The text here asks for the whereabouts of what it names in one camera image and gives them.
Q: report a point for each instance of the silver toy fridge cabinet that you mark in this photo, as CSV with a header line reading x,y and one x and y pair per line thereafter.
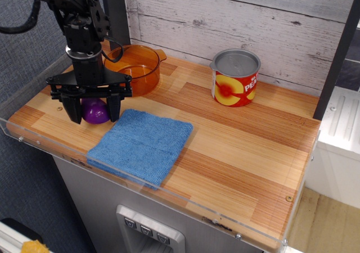
x,y
120,219

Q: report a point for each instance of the dark right frame post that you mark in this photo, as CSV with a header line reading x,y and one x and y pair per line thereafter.
x,y
339,57

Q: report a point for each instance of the purple toy eggplant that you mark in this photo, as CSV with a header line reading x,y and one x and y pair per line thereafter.
x,y
94,110

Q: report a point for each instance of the clear acrylic table guard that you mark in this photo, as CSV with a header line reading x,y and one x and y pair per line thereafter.
x,y
242,168

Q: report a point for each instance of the red peach can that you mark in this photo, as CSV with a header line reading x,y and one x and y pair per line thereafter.
x,y
235,77

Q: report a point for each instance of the black yellow object corner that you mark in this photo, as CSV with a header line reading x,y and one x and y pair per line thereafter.
x,y
16,237

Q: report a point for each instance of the blue folded cloth napkin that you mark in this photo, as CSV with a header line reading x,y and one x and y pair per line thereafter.
x,y
141,147

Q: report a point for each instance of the amber glass pot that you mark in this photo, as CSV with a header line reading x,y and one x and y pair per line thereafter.
x,y
141,63

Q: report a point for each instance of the dark frame post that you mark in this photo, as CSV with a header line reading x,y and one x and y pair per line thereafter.
x,y
116,10
339,57

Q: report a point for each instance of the dark left frame post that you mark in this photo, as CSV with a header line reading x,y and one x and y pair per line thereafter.
x,y
116,10

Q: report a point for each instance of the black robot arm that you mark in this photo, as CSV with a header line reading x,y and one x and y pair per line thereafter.
x,y
85,26

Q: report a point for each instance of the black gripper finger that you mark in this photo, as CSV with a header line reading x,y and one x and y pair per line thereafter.
x,y
73,108
113,106

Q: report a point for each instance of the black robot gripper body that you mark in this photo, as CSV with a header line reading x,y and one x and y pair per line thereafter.
x,y
89,78

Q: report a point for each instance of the white ribbed side unit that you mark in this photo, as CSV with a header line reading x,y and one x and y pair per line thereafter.
x,y
333,170

